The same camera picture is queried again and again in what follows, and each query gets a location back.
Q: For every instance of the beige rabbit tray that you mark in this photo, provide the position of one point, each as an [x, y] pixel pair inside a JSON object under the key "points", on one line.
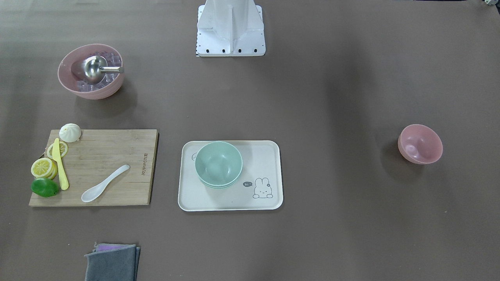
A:
{"points": [[259, 187]]}

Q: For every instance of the green lime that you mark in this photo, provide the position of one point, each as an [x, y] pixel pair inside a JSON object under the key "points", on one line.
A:
{"points": [[44, 187]]}

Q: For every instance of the grey folded cloth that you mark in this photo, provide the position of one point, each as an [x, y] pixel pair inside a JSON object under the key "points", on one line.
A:
{"points": [[113, 262]]}

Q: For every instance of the lemon slice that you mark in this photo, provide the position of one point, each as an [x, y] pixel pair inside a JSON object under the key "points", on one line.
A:
{"points": [[63, 149]]}

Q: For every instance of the yellow plastic knife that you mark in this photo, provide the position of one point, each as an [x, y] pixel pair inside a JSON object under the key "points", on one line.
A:
{"points": [[56, 155]]}

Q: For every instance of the bamboo cutting board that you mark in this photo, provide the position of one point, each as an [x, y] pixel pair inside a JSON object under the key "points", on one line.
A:
{"points": [[97, 154]]}

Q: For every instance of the white ceramic spoon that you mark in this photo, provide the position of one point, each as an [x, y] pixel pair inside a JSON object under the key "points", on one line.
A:
{"points": [[94, 192]]}

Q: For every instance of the pink bowl with ice cubes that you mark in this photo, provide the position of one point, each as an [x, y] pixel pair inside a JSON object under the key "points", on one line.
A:
{"points": [[111, 83]]}

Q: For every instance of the green bowl stack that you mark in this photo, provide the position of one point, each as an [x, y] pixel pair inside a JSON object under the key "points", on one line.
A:
{"points": [[218, 165]]}

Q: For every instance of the metal ice scoop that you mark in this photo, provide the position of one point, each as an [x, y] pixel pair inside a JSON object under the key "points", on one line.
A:
{"points": [[93, 69]]}

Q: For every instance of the white garlic bulb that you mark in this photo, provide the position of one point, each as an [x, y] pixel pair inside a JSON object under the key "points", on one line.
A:
{"points": [[70, 132]]}

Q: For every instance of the half lemon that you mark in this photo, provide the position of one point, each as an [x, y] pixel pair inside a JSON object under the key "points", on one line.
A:
{"points": [[44, 168]]}

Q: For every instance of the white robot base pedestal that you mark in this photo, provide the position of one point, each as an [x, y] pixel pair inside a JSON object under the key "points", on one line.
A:
{"points": [[230, 28]]}

